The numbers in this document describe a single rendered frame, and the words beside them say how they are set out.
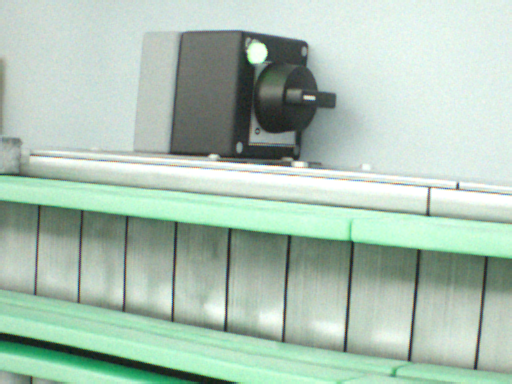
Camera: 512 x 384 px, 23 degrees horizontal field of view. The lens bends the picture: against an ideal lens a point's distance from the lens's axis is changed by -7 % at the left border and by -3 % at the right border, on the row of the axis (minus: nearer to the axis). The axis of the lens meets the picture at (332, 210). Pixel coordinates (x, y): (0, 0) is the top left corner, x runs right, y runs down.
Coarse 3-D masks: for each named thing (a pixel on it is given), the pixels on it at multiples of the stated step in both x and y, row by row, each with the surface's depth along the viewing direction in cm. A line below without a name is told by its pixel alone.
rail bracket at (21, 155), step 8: (0, 136) 78; (8, 136) 79; (16, 136) 80; (0, 144) 78; (8, 144) 79; (16, 144) 79; (0, 152) 78; (8, 152) 79; (16, 152) 79; (24, 152) 80; (32, 152) 80; (0, 160) 78; (8, 160) 79; (16, 160) 80; (24, 160) 80; (0, 168) 78; (8, 168) 79; (16, 168) 80
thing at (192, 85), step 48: (144, 48) 80; (192, 48) 78; (240, 48) 77; (288, 48) 81; (144, 96) 80; (192, 96) 78; (240, 96) 77; (144, 144) 80; (192, 144) 78; (240, 144) 78; (288, 144) 82
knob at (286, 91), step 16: (272, 64) 79; (288, 64) 79; (272, 80) 78; (288, 80) 78; (304, 80) 79; (256, 96) 78; (272, 96) 78; (288, 96) 77; (304, 96) 77; (320, 96) 78; (256, 112) 78; (272, 112) 78; (288, 112) 78; (304, 112) 79; (272, 128) 79; (288, 128) 79; (304, 128) 80
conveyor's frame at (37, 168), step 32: (32, 160) 79; (64, 160) 78; (96, 160) 77; (128, 160) 76; (160, 160) 74; (192, 160) 73; (192, 192) 73; (224, 192) 72; (256, 192) 71; (288, 192) 70; (320, 192) 69; (352, 192) 68; (384, 192) 67; (416, 192) 66; (448, 192) 65; (480, 192) 64
